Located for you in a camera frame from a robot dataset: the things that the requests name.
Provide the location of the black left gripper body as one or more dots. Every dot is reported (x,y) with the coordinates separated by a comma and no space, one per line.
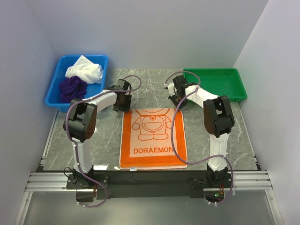
(123,106)

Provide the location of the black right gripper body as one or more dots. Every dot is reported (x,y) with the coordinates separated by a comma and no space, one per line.
(176,99)

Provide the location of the white towel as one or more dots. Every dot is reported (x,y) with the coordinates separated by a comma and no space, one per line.
(86,70)

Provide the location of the orange Doraemon towel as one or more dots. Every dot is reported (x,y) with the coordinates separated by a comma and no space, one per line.
(153,139)

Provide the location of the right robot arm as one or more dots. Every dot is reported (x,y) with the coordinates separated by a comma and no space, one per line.
(218,121)

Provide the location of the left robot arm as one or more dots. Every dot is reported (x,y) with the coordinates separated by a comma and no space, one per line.
(80,123)

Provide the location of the green plastic tray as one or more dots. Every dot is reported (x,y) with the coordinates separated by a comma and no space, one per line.
(219,81)

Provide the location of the purple towel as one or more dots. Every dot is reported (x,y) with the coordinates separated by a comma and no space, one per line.
(72,88)

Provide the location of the blue plastic bin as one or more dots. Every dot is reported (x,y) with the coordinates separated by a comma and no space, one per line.
(52,98)

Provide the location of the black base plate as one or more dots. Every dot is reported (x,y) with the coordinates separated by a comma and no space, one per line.
(153,191)

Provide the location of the aluminium mounting rail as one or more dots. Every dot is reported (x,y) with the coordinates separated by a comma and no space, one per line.
(58,181)

